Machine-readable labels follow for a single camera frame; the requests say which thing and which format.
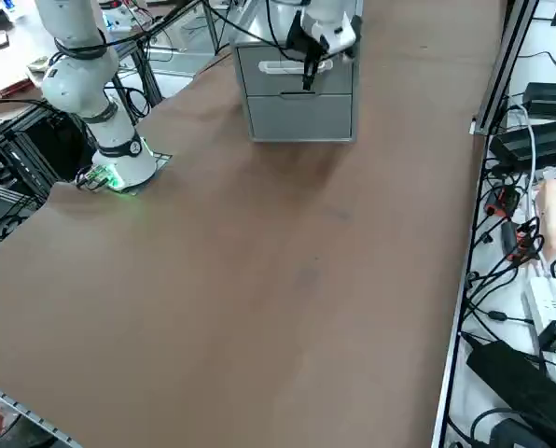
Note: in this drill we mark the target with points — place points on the white power strip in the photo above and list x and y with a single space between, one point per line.
546 298

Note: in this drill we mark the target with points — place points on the gray steel cabinet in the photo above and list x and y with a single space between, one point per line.
250 28

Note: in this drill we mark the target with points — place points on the metal base plate of arm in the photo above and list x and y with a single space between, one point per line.
162 161

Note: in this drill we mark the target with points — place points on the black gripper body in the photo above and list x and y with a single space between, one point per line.
303 42

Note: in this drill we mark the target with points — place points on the gray drawer with recessed grip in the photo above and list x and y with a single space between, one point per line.
301 116

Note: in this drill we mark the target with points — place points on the large black power brick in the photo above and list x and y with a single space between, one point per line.
516 382

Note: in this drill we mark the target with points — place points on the red and black plug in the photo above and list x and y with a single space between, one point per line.
502 200
520 242

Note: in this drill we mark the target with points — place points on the aluminium frame profile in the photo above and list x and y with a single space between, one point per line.
506 60

